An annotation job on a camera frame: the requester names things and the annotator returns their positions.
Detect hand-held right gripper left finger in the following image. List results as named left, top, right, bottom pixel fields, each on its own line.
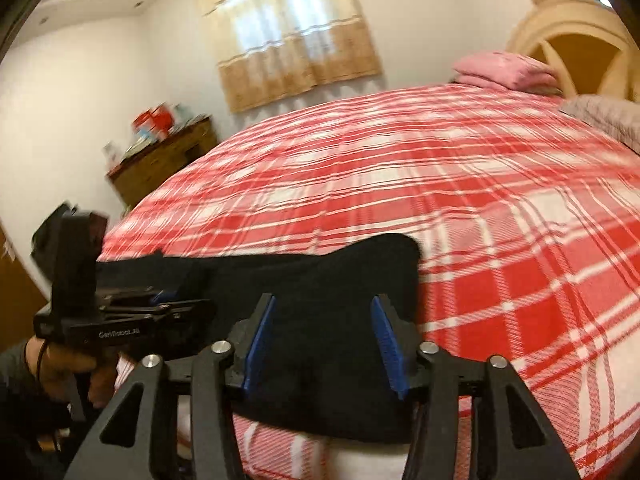
left=65, top=294, right=277, bottom=480

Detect person's left forearm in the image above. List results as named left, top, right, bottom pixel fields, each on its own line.
left=0, top=345, right=71, bottom=480

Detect brown wooden desk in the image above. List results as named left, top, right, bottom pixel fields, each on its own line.
left=106, top=115, right=219, bottom=208

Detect person's left hand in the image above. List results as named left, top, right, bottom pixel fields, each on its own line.
left=27, top=337, right=118, bottom=408

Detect striped pillow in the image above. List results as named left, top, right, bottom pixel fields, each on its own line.
left=560, top=95, right=640, bottom=153

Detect wooden door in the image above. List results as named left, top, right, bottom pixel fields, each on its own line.
left=0, top=225, right=48, bottom=351

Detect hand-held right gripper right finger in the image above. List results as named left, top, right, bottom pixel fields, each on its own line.
left=371, top=294, right=581, bottom=480

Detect pink folded blanket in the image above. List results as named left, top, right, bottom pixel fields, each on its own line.
left=452, top=51, right=563, bottom=96

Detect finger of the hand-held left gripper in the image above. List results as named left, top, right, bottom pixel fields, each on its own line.
left=150, top=262, right=213, bottom=305
left=100, top=299, right=213, bottom=327

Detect beige floral window curtain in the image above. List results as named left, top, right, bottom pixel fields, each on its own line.
left=192, top=0, right=383, bottom=113

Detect bed with red plaid sheet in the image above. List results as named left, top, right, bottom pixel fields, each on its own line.
left=97, top=82, right=640, bottom=480

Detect black pants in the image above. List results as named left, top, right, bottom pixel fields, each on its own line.
left=97, top=234, right=423, bottom=443

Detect cream wooden headboard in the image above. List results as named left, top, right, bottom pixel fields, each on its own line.
left=507, top=0, right=640, bottom=106

